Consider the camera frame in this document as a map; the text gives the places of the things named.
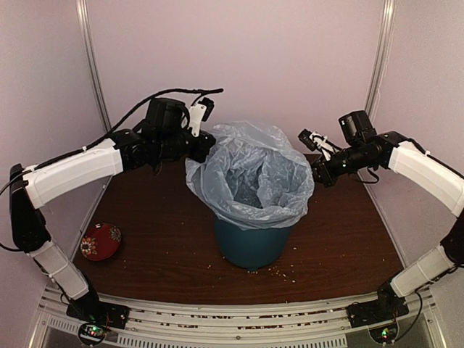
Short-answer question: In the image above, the aluminium frame post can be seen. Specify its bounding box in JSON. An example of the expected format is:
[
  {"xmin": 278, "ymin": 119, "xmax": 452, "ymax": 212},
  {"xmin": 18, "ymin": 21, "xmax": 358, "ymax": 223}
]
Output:
[
  {"xmin": 76, "ymin": 0, "xmax": 112, "ymax": 131},
  {"xmin": 365, "ymin": 0, "xmax": 396, "ymax": 120}
]

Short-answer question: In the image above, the teal plastic trash bin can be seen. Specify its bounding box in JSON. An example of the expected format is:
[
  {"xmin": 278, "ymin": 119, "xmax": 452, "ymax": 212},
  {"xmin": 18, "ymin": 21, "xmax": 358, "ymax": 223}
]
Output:
[{"xmin": 214, "ymin": 217, "xmax": 294, "ymax": 271}]

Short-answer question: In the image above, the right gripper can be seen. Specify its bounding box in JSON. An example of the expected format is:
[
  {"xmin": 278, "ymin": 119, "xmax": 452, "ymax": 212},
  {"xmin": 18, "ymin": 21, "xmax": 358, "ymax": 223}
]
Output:
[{"xmin": 301, "ymin": 142, "xmax": 375, "ymax": 187}]

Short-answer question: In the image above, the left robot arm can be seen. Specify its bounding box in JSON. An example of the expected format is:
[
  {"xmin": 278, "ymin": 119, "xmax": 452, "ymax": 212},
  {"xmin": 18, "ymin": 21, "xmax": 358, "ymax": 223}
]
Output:
[{"xmin": 9, "ymin": 96, "xmax": 215, "ymax": 322}]

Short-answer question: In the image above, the right aluminium frame post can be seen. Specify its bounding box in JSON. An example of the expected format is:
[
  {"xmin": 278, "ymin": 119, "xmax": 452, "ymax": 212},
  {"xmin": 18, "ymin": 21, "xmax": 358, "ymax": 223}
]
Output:
[{"xmin": 365, "ymin": 0, "xmax": 396, "ymax": 120}]

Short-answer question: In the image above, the left aluminium frame post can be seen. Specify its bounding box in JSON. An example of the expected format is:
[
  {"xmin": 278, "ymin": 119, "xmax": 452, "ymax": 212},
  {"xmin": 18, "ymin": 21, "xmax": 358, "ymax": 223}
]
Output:
[{"xmin": 76, "ymin": 0, "xmax": 112, "ymax": 131}]

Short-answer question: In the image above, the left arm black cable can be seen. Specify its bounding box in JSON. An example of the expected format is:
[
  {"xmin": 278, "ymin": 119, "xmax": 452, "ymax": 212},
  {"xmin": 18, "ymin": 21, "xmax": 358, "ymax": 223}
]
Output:
[{"xmin": 0, "ymin": 86, "xmax": 225, "ymax": 251}]

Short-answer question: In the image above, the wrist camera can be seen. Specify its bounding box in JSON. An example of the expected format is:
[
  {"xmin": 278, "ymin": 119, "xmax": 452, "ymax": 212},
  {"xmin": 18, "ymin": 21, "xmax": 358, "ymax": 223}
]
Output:
[
  {"xmin": 187, "ymin": 97, "xmax": 215, "ymax": 137},
  {"xmin": 298, "ymin": 129, "xmax": 341, "ymax": 161}
]

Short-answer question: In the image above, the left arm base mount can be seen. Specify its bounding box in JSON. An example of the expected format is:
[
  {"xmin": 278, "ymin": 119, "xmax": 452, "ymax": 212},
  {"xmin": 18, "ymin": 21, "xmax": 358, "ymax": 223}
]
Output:
[{"xmin": 66, "ymin": 302, "xmax": 130, "ymax": 346}]

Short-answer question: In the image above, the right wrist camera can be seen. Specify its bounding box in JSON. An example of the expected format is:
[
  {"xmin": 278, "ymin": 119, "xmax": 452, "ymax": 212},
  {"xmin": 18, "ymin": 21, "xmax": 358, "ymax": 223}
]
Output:
[{"xmin": 298, "ymin": 129, "xmax": 341, "ymax": 161}]

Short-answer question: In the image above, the translucent blue plastic trash bag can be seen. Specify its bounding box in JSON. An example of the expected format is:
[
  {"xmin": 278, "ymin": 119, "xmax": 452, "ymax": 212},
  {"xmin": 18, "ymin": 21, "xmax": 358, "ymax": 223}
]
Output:
[{"xmin": 185, "ymin": 121, "xmax": 315, "ymax": 230}]

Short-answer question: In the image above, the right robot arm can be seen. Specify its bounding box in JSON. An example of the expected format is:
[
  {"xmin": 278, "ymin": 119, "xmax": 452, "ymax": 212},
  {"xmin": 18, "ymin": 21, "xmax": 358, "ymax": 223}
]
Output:
[{"xmin": 299, "ymin": 110, "xmax": 463, "ymax": 320}]

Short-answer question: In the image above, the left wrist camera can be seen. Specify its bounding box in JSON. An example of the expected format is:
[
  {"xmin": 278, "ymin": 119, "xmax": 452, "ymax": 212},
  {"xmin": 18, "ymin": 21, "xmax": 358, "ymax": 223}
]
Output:
[{"xmin": 187, "ymin": 97, "xmax": 215, "ymax": 137}]

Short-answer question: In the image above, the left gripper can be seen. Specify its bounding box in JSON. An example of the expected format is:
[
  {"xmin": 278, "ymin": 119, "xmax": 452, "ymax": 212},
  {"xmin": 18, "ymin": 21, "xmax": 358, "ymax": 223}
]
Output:
[{"xmin": 156, "ymin": 129, "xmax": 215, "ymax": 163}]

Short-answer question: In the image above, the red floral bowl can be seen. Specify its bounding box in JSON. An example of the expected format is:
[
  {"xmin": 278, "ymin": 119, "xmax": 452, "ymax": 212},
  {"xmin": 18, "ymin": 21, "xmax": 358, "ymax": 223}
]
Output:
[{"xmin": 80, "ymin": 223, "xmax": 122, "ymax": 262}]

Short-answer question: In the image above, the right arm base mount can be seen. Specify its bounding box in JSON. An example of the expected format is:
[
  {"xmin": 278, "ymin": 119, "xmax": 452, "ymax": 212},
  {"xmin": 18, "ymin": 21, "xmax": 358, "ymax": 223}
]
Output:
[{"xmin": 347, "ymin": 300, "xmax": 409, "ymax": 345}]

